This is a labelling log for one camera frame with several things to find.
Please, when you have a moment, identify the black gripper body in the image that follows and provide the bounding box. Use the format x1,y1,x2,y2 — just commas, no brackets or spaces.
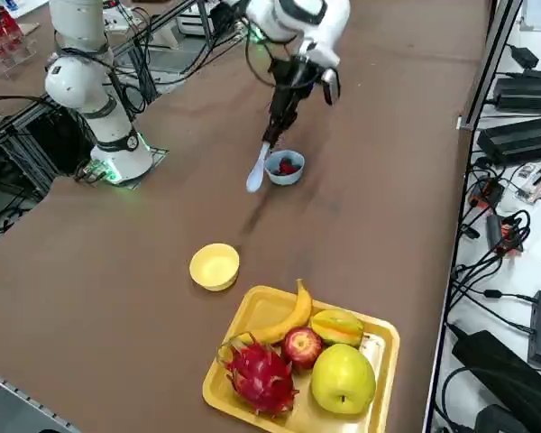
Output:
270,54,322,99

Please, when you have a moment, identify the yellow plastic tray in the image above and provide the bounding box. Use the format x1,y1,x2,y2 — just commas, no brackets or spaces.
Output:
202,284,401,433

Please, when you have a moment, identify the pale blue plastic spoon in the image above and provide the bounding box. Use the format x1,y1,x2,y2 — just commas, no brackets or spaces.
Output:
245,143,271,194

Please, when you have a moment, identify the black cable with inline block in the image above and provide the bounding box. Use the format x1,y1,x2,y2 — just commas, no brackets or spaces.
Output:
448,269,540,313

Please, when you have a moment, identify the orange black plug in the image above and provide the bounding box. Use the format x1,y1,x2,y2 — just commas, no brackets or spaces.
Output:
471,177,506,209
485,212,524,257

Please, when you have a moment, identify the small black power adapter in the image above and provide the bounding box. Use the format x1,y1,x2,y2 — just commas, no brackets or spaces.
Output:
509,44,540,69

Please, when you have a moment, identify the red apple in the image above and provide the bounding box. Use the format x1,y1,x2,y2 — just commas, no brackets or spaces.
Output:
280,325,324,371

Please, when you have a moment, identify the yellow banana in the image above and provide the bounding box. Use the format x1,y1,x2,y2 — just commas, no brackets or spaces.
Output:
234,278,314,346

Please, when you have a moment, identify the aluminium table edge rail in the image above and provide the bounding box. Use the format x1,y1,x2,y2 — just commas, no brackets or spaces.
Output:
0,364,80,433

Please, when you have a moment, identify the clear rack with red packets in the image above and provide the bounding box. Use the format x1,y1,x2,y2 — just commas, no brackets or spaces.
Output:
0,6,40,80

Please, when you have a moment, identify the yellow star fruit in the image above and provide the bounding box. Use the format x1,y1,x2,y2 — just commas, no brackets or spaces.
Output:
309,309,365,347

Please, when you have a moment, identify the aluminium frame post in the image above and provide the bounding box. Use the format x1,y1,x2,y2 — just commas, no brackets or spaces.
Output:
459,0,524,132

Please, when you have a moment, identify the red dragon fruit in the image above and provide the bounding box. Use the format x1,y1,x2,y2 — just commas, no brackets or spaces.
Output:
215,332,300,419

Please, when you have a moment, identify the blue bowl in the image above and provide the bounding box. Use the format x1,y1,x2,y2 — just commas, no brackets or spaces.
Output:
263,150,307,187

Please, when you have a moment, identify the large yellow-green fruit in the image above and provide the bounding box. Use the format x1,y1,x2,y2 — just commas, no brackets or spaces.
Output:
309,343,377,415

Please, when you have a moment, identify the black power brick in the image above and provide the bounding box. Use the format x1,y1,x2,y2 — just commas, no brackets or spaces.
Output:
476,117,541,164
493,70,541,114

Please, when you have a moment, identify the yellow bowl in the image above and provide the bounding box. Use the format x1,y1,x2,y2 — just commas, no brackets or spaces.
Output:
188,243,241,292

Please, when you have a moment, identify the white box device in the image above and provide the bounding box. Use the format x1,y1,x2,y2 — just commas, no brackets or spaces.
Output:
176,0,236,38

